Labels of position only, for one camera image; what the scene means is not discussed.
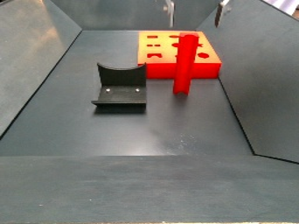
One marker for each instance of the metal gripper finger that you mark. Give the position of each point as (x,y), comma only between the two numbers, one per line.
(170,9)
(220,11)

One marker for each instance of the red shape sorting board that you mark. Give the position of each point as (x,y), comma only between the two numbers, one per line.
(158,50)

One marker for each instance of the black curved holder stand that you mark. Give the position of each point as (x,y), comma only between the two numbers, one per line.
(122,86)

